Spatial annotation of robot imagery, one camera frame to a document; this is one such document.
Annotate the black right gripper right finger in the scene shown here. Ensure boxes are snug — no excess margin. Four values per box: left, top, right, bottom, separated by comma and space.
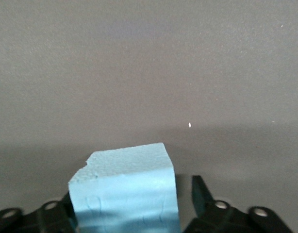
182, 175, 295, 233

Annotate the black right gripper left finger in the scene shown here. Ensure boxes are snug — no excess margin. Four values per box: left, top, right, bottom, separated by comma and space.
0, 191, 79, 233

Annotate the light blue foam block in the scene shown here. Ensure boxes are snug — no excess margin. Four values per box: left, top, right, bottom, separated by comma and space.
68, 142, 182, 233

